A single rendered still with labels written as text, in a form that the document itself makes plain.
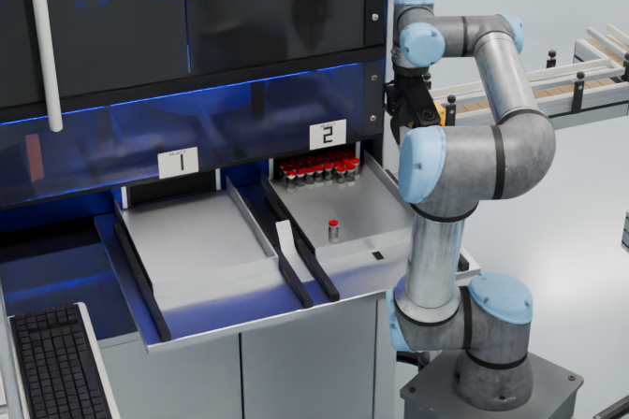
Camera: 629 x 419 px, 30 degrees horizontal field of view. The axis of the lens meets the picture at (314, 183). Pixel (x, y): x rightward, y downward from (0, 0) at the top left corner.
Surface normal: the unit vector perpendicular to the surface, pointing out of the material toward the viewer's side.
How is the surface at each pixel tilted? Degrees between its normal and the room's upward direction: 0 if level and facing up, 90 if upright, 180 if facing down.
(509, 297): 8
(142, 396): 90
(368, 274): 0
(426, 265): 106
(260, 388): 90
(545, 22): 0
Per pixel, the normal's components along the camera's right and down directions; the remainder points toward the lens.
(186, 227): 0.00, -0.85
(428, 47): 0.05, 0.52
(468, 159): 0.04, -0.14
